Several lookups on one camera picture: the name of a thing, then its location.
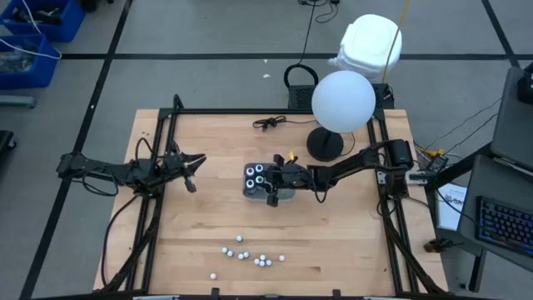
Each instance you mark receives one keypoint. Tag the black aluminium rig frame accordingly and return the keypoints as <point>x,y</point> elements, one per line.
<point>270,111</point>

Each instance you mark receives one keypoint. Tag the large green-tipped coloring bottle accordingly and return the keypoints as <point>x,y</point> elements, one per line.
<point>260,179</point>

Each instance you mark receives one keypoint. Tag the white globe table lamp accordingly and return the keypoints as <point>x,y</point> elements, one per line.
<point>343,102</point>

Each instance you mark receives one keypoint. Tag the black desk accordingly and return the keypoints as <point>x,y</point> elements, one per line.
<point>499,179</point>

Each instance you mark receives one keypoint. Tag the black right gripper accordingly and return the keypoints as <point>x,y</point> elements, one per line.
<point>291,177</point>

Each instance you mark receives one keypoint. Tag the grey plastic bin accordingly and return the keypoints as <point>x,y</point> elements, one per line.
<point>287,196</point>

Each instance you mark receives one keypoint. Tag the small black controller box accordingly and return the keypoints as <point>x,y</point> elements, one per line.
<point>438,163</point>

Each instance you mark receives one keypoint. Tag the blue storage bin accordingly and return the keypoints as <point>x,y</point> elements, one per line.
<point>41,77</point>
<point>68,23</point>

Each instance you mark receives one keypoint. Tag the black object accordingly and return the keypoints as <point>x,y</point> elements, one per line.
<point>5,143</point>

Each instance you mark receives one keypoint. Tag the small green food coloring bottle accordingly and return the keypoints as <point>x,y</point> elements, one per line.
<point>269,262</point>

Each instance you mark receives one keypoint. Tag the large blue-tipped coloring bottle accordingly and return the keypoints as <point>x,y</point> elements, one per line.
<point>259,168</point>

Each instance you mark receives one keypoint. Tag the grey metal bar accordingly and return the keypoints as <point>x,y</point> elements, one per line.
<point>16,101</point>

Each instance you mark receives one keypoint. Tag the large black-tipped coloring bottle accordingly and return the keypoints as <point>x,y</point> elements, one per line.
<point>250,183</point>

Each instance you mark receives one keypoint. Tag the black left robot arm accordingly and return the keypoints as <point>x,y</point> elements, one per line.
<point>108,168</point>

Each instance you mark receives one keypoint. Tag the large purple-tipped coloring bottle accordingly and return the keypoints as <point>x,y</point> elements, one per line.
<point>250,171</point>

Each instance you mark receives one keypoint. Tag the small yellow tag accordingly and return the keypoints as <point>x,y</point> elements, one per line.
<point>291,156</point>

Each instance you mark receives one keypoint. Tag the black device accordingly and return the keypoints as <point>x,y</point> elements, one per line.
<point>526,85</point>

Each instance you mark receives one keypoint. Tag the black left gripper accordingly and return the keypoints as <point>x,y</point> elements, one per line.
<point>174,164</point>

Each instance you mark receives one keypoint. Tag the white lidded bucket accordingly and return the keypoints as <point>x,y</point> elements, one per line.
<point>366,39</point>

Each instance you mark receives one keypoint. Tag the backlit keyboard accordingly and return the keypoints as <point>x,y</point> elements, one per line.
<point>506,227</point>

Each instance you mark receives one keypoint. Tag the black clamp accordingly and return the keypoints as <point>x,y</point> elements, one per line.
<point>435,246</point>

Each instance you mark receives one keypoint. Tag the black perforated electronics box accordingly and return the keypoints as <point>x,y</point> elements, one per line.
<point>300,96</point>

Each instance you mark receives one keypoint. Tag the grey monitor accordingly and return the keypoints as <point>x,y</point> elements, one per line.
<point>514,121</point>

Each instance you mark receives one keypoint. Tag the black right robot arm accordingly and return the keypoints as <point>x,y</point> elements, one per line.
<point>354,160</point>

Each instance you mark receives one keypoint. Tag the white printed sheet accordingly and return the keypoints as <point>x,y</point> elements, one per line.
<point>449,208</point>

